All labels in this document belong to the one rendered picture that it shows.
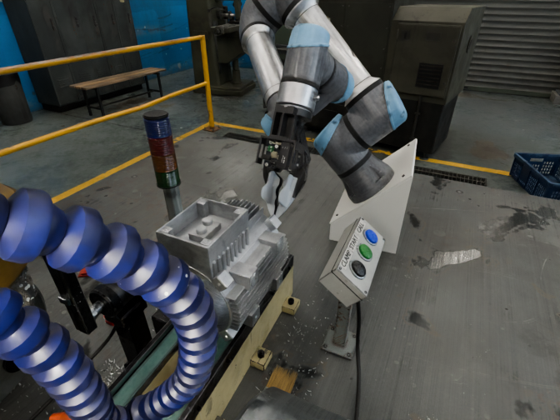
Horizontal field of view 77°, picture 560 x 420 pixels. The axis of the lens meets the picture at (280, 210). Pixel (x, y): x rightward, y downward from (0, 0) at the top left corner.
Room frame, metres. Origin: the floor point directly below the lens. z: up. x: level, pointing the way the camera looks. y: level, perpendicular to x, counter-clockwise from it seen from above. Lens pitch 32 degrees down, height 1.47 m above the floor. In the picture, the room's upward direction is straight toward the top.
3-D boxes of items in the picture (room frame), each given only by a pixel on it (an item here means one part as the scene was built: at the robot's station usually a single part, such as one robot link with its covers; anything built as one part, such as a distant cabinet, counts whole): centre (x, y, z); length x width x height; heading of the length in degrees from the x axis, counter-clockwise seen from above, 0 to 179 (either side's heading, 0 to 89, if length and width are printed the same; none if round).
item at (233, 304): (0.52, 0.11, 1.01); 0.20 x 0.19 x 0.19; 155
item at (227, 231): (0.48, 0.13, 1.11); 0.12 x 0.11 x 0.07; 155
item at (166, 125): (0.83, 0.30, 1.19); 0.06 x 0.06 x 0.04
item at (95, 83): (5.17, 2.23, 0.21); 1.40 x 0.33 x 0.43; 152
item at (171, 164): (0.83, 0.30, 1.10); 0.06 x 0.06 x 0.04
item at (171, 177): (0.83, 0.30, 1.05); 0.06 x 0.06 x 0.04
